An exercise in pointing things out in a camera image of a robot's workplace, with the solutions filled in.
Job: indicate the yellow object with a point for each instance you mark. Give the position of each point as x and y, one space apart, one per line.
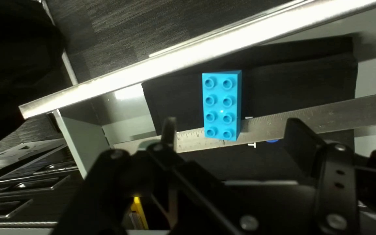
139 212

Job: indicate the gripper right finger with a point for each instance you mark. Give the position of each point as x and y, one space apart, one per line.
336 182

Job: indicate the metal ruler strip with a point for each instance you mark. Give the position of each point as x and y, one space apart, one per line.
338 112

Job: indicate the blue toy brick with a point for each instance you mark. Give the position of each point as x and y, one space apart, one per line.
222 106

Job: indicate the black foam pad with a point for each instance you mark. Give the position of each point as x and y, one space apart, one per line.
282 85

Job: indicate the grey metal drawer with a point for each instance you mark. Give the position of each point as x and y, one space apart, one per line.
207 42

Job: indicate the black drawer cabinet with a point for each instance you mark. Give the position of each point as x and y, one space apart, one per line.
21 186

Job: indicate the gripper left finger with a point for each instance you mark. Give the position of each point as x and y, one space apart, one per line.
113 182

